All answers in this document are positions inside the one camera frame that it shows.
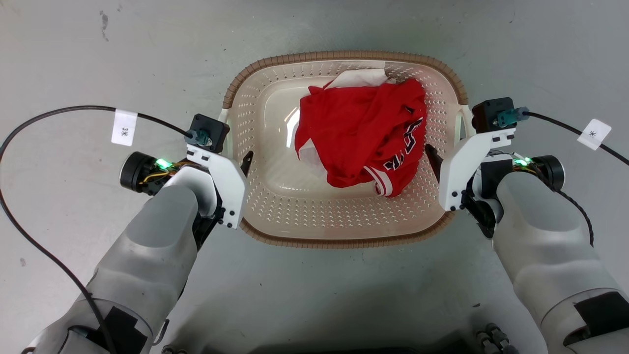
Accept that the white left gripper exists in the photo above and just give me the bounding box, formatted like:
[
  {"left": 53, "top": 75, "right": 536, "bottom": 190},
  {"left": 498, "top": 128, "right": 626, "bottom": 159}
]
[{"left": 120, "top": 145, "right": 255, "bottom": 230}]

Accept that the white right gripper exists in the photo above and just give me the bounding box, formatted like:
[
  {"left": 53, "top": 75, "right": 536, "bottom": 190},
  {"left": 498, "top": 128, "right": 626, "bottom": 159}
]
[{"left": 425, "top": 129, "right": 566, "bottom": 239}]

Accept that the beige laundry basket brown rim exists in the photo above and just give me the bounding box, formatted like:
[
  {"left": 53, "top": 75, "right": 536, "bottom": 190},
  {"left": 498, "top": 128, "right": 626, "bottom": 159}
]
[{"left": 222, "top": 50, "right": 470, "bottom": 249}]

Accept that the red sports jersey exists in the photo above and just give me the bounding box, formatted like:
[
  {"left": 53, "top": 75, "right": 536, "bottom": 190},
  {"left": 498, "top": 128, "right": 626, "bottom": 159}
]
[{"left": 294, "top": 79, "right": 428, "bottom": 198}]

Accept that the white garment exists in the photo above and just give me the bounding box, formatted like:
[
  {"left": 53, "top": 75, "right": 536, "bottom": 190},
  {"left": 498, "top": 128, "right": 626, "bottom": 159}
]
[{"left": 324, "top": 68, "right": 395, "bottom": 89}]

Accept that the black right camera cable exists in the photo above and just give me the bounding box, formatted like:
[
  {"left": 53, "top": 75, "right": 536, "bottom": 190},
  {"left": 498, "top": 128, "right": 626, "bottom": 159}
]
[{"left": 522, "top": 111, "right": 629, "bottom": 167}]

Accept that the black camera cable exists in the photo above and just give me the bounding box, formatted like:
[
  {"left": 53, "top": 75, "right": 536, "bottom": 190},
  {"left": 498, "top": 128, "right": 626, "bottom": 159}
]
[
  {"left": 0, "top": 105, "right": 195, "bottom": 354},
  {"left": 522, "top": 111, "right": 629, "bottom": 167}
]

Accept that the white cable label printed 3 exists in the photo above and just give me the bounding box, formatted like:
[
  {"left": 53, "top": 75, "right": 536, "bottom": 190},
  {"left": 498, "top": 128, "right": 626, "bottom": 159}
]
[{"left": 111, "top": 109, "right": 139, "bottom": 147}]

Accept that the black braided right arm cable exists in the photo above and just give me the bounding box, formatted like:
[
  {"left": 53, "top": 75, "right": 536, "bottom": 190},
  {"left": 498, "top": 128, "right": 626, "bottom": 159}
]
[{"left": 533, "top": 167, "right": 595, "bottom": 247}]

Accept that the white cable label with star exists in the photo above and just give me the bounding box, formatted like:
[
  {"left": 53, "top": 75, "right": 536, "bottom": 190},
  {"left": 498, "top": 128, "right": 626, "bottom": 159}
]
[{"left": 577, "top": 118, "right": 612, "bottom": 151}]

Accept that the black left camera cable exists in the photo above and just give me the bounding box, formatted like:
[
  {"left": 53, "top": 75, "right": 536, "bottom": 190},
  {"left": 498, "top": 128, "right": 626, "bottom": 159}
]
[{"left": 0, "top": 105, "right": 195, "bottom": 354}]

